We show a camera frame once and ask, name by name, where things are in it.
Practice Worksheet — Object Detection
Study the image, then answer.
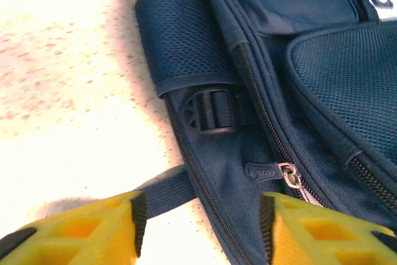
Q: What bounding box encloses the navy blue backpack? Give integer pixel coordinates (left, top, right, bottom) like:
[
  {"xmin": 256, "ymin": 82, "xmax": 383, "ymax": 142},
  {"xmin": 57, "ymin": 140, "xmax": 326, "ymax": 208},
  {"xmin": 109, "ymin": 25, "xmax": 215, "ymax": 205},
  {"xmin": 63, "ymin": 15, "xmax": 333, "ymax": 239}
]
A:
[{"xmin": 127, "ymin": 0, "xmax": 397, "ymax": 265}]

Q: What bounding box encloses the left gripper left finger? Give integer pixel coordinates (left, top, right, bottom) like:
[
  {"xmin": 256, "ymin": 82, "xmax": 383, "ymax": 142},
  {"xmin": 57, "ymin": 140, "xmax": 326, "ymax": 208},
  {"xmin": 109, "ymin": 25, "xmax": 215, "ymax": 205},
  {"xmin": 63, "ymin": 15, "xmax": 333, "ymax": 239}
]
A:
[{"xmin": 0, "ymin": 190, "xmax": 148, "ymax": 265}]

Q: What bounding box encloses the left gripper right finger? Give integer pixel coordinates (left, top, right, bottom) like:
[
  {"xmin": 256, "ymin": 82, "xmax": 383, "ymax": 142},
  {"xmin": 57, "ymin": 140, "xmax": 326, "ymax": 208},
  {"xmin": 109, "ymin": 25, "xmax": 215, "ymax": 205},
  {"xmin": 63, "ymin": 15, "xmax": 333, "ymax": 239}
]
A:
[{"xmin": 260, "ymin": 192, "xmax": 397, "ymax": 265}]

